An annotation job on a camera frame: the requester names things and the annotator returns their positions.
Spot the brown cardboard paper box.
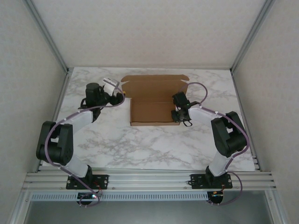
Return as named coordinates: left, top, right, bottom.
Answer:
left=121, top=74, right=190, bottom=127

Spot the aluminium mounting beam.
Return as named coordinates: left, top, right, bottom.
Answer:
left=23, top=171, right=278, bottom=193

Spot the black controller board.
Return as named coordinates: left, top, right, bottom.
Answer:
left=207, top=190, right=225, bottom=203
left=77, top=191, right=99, bottom=201

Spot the grey metal lower panel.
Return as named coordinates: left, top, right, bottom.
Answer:
left=23, top=200, right=275, bottom=224

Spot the aluminium side rail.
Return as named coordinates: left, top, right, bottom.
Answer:
left=230, top=70, right=261, bottom=172
left=35, top=70, right=71, bottom=173

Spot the aluminium frame post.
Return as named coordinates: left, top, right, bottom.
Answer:
left=230, top=0, right=278, bottom=74
left=22, top=0, right=71, bottom=74

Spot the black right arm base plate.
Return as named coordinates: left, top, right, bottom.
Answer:
left=190, top=173, right=234, bottom=189

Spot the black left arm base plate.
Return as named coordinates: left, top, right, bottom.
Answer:
left=66, top=174, right=110, bottom=190

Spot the slotted grey cable duct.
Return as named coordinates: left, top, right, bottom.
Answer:
left=31, top=192, right=208, bottom=202

